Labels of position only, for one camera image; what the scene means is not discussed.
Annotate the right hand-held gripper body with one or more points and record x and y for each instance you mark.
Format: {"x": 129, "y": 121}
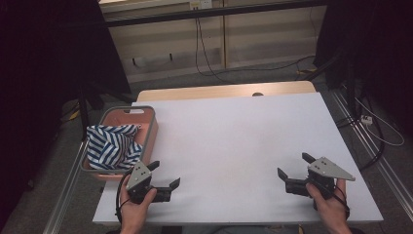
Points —
{"x": 324, "y": 169}

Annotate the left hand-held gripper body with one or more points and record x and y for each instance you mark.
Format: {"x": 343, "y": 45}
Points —
{"x": 139, "y": 175}

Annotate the blue white striped baby romper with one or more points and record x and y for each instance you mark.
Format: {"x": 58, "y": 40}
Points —
{"x": 110, "y": 146}

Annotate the pink basket with grey rim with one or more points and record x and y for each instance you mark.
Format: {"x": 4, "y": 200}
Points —
{"x": 123, "y": 117}

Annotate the person's left hand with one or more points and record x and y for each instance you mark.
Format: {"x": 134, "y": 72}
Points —
{"x": 133, "y": 214}

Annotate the person's right hand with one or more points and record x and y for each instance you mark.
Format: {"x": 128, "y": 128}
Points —
{"x": 332, "y": 209}

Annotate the white power adapter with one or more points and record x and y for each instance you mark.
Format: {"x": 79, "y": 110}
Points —
{"x": 367, "y": 120}

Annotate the black metal stand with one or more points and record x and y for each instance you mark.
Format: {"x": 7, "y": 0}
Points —
{"x": 350, "y": 91}

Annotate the small dark round knob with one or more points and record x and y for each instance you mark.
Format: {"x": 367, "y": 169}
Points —
{"x": 257, "y": 94}

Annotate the black tripod stand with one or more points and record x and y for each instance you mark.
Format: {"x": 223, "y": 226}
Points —
{"x": 84, "y": 113}

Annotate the beige wooden cabinet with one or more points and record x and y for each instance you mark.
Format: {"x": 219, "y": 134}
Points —
{"x": 259, "y": 39}

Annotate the black curtain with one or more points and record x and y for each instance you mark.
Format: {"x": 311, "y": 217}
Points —
{"x": 383, "y": 48}
{"x": 48, "y": 65}

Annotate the black horizontal metal bar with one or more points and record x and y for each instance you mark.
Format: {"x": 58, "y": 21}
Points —
{"x": 211, "y": 12}

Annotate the aluminium floor rail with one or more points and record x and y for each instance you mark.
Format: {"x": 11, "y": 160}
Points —
{"x": 373, "y": 152}
{"x": 63, "y": 195}

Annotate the white wall socket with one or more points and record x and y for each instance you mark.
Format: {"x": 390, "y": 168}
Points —
{"x": 201, "y": 4}

